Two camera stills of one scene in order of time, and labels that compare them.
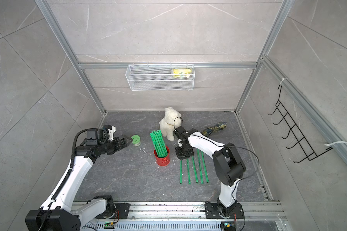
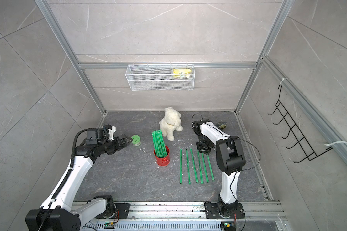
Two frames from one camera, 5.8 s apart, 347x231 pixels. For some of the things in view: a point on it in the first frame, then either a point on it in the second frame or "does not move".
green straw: x=189 y=173 does not move
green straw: x=205 y=167 does not move
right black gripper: x=180 y=156 to x=205 y=150
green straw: x=181 y=172 does not move
